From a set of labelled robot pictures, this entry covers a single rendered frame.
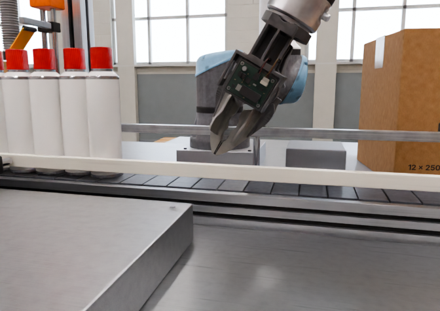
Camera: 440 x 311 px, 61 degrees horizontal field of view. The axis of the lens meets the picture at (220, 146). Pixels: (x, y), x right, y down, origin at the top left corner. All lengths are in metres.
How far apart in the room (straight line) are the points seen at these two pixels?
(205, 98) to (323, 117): 4.99
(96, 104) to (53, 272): 0.33
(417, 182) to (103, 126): 0.45
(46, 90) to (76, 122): 0.07
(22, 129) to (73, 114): 0.10
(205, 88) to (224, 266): 0.54
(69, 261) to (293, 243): 0.27
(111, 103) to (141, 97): 5.93
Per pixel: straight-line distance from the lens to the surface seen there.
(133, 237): 0.39
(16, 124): 0.70
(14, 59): 0.71
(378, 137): 0.59
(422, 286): 0.45
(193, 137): 0.91
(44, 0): 0.78
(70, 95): 0.64
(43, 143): 0.67
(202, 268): 0.43
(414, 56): 0.72
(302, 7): 0.50
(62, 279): 0.33
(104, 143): 0.61
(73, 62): 0.65
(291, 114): 5.93
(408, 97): 0.72
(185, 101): 6.25
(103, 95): 0.61
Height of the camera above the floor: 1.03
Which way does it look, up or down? 9 degrees down
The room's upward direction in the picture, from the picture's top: straight up
